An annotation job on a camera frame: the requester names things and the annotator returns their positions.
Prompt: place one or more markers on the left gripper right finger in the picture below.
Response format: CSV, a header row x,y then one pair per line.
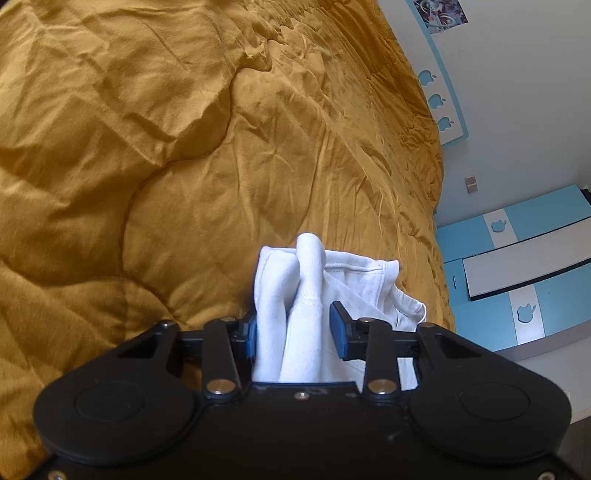
x,y
371,340

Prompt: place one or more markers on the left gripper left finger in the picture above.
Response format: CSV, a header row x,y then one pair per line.
x,y
228,350

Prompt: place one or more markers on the white Nevada sweatshirt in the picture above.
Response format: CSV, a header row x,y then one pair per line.
x,y
293,290

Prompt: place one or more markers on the blue white wardrobe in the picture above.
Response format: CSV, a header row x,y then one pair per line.
x,y
521,273

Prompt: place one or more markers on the mustard yellow quilt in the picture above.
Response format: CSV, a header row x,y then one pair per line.
x,y
150,149

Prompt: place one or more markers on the white blue apple headboard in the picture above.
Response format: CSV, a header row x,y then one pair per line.
x,y
435,81

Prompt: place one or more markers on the wall light switch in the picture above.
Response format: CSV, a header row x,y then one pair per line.
x,y
471,184

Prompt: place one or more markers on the anime wall posters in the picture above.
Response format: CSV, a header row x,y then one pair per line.
x,y
440,15

